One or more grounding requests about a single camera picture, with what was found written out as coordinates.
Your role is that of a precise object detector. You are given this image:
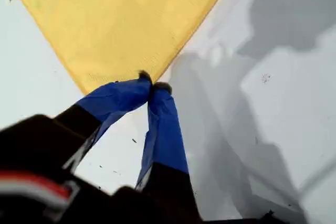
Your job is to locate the yellow square towel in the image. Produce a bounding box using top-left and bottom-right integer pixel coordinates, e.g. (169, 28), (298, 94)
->
(1, 0), (239, 96)

